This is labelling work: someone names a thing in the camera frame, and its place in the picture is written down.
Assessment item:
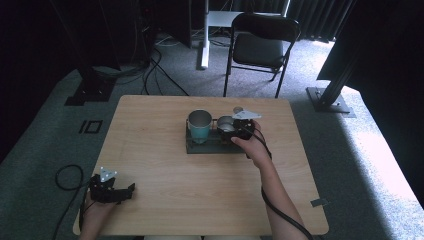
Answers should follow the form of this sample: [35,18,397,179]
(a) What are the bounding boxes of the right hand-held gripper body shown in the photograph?
[229,108,263,142]

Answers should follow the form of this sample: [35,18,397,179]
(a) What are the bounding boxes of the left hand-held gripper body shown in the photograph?
[87,166,119,205]

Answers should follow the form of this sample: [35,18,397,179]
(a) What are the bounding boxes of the brown metal cup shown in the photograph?
[216,115,237,135]

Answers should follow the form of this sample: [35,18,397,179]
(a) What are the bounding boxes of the black wire basket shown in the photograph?
[185,118,250,155]

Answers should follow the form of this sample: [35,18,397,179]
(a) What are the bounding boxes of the teal metal cup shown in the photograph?
[187,109,214,145]

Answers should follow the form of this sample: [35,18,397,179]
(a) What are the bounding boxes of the person's right hand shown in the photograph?
[230,119,273,170]

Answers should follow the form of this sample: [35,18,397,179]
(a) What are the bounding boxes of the person's left hand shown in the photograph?
[79,191,118,236]

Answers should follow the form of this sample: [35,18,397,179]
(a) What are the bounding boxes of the black folding chair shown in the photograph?
[222,12,302,100]

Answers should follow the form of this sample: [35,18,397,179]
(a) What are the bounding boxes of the black metal stand grey base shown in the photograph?
[305,39,357,119]

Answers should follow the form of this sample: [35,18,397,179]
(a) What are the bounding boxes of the black metal stand flat base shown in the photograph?
[49,0,118,107]

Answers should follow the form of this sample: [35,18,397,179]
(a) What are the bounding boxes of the grey floor tape piece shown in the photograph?
[310,197,330,208]

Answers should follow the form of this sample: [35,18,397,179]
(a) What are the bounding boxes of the dark pleated curtain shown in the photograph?
[233,0,355,44]

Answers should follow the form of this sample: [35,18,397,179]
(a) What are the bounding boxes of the left hand-held gripper cable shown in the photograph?
[51,163,98,240]

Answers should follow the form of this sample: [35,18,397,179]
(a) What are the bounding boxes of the hand-held gripper cable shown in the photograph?
[51,163,98,240]
[244,124,316,240]

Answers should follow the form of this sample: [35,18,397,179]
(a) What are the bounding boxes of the right hand-held gripper cable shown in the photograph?
[244,124,316,240]

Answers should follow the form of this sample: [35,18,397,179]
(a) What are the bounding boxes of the black floor cables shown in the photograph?
[113,31,190,98]

